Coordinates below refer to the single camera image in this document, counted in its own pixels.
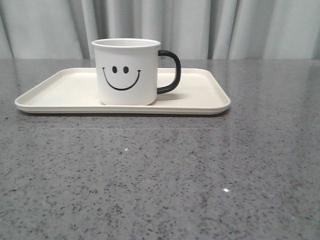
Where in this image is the white smiley mug black handle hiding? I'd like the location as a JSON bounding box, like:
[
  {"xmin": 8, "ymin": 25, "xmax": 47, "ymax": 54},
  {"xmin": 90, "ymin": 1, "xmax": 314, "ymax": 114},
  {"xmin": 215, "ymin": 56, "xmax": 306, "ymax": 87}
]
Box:
[{"xmin": 91, "ymin": 38, "xmax": 182, "ymax": 106}]

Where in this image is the cream rectangular plastic tray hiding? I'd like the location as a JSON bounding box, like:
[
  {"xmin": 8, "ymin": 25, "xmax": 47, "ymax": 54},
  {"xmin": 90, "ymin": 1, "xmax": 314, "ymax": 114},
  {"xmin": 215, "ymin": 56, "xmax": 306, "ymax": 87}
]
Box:
[{"xmin": 15, "ymin": 67, "xmax": 231, "ymax": 115}]

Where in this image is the grey pleated curtain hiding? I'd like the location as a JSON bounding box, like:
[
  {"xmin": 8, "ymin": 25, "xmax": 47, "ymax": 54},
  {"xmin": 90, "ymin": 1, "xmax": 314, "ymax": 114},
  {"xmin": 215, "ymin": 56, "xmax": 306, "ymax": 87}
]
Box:
[{"xmin": 0, "ymin": 0, "xmax": 320, "ymax": 60}]

